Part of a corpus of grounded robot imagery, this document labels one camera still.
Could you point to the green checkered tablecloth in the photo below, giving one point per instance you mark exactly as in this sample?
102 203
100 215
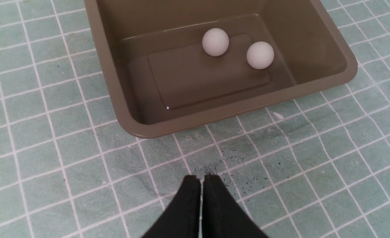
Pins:
312 167

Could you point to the white table-tennis ball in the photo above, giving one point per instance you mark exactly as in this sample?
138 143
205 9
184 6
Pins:
215 42
260 55

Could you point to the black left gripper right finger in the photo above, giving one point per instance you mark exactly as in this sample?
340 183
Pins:
222 217

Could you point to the brown plastic bin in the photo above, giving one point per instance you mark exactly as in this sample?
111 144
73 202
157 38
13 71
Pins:
161 81

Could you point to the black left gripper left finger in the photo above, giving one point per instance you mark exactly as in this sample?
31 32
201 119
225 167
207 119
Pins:
181 217

